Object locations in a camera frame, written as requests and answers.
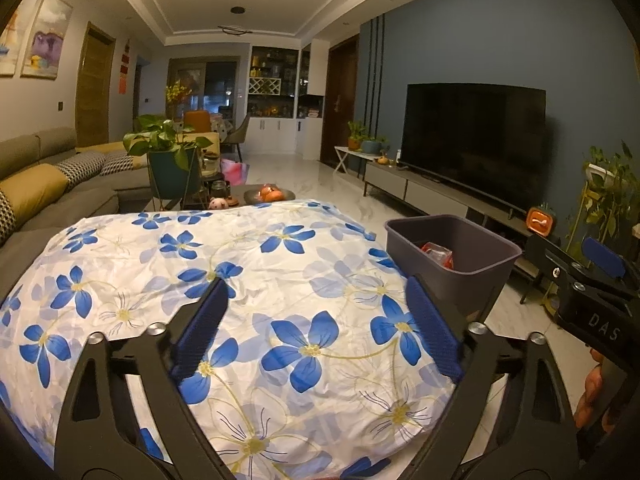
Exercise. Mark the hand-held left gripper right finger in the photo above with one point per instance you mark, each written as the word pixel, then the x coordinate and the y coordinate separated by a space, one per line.
pixel 432 325

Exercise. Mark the yellow pillow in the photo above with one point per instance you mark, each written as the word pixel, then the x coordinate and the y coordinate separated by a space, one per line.
pixel 32 190

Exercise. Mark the plant in orange pot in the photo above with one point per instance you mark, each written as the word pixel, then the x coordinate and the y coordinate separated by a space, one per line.
pixel 355 141

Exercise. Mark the light wooden door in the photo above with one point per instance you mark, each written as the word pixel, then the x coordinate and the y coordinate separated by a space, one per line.
pixel 95 90

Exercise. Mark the small patterned pillow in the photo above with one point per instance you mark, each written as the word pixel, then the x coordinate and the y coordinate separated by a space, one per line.
pixel 117 161

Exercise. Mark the plant in blue pot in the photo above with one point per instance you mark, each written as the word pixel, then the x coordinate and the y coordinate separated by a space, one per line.
pixel 374 146

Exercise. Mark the white display cabinet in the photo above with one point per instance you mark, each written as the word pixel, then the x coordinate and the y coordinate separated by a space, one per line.
pixel 275 135

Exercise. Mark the ceiling lamp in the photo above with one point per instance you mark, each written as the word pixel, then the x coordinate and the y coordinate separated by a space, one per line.
pixel 235 30

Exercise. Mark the pothos in teal pot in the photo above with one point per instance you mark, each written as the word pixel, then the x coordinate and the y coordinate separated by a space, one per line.
pixel 172 175

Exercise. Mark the yellow flowers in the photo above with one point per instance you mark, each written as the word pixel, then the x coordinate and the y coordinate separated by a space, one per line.
pixel 178 92

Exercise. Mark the small orange ornament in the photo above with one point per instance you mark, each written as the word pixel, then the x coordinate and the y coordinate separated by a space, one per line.
pixel 382 160

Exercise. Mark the plate of oranges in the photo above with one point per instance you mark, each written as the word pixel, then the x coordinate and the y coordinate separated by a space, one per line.
pixel 270 194

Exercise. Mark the climbing plant in white pot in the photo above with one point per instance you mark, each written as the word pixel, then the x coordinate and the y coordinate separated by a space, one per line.
pixel 600 190

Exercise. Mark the large houndstooth pillow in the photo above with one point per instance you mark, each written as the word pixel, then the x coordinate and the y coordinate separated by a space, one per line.
pixel 5 217

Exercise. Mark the grey plastic bin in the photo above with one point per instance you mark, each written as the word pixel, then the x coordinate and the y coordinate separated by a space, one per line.
pixel 465 275

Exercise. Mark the red and white plastic bag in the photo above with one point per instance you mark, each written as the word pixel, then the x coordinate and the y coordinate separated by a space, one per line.
pixel 440 255

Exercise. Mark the white side table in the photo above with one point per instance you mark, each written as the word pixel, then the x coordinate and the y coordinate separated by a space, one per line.
pixel 350 152

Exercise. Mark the purple painting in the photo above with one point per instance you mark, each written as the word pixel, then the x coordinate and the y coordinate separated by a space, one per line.
pixel 47 37

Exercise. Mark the red wall hanging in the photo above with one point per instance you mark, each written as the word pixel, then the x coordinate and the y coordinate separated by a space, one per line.
pixel 125 67

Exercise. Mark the grey television cabinet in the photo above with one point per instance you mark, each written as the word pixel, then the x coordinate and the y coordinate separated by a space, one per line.
pixel 430 190

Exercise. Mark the orange chair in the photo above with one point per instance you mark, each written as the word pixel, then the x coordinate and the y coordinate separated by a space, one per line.
pixel 197 121

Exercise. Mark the black television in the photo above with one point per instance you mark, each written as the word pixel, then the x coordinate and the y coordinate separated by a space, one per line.
pixel 470 145

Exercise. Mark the glass jar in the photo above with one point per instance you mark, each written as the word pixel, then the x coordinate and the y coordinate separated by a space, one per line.
pixel 219 190

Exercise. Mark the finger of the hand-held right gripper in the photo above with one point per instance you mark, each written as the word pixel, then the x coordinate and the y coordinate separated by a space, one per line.
pixel 550 260
pixel 602 257

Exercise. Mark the pink pig toy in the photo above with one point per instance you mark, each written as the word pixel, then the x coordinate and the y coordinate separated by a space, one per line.
pixel 217 204

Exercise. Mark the blue floral tablecloth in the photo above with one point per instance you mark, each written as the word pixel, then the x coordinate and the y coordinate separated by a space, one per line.
pixel 280 285

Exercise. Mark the orange desk clock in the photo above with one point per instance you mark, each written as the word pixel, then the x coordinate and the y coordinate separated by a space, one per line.
pixel 540 221

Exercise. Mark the person's right hand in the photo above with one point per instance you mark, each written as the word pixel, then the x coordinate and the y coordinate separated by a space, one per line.
pixel 597 390

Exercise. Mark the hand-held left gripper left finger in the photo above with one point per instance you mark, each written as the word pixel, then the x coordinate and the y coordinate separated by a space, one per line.
pixel 202 325

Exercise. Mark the dark wooden door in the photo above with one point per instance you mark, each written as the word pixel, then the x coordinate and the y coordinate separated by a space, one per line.
pixel 340 105

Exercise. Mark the pink bag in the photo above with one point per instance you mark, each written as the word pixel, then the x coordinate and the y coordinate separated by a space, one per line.
pixel 235 172

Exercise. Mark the grey sofa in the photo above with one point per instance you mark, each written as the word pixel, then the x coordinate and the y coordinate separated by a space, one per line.
pixel 75 205

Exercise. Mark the sailboat painting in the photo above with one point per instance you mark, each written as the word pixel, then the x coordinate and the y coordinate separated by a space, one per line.
pixel 12 35

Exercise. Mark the grey dining chair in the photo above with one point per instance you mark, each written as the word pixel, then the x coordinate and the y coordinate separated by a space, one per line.
pixel 237 132

